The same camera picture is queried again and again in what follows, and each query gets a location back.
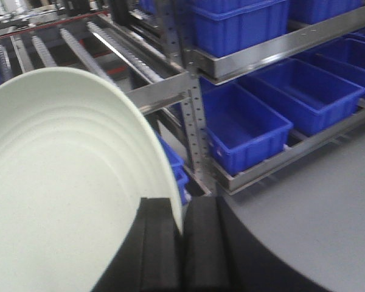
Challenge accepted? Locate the stainless steel shelf rack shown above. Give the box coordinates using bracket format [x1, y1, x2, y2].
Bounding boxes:
[151, 0, 365, 195]

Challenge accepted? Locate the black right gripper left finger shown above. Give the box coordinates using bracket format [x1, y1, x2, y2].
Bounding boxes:
[92, 198, 182, 291]

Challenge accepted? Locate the roller conveyor rack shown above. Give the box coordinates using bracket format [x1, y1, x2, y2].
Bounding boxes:
[0, 10, 190, 114]

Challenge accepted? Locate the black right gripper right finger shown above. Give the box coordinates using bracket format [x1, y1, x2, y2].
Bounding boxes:
[183, 196, 334, 291]

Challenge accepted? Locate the green plate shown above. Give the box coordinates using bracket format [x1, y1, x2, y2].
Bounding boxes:
[0, 67, 183, 291]

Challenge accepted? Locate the blue bin front right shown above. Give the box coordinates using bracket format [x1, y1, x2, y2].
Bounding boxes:
[237, 58, 365, 136]

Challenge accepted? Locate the blue bin rear left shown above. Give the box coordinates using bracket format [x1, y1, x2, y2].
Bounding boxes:
[293, 38, 365, 99]

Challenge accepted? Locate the blue bin top shelf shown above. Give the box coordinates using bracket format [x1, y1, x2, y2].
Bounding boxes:
[187, 1, 290, 57]

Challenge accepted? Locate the blue bin front left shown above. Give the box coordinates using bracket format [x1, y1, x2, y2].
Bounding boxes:
[202, 83, 293, 176]

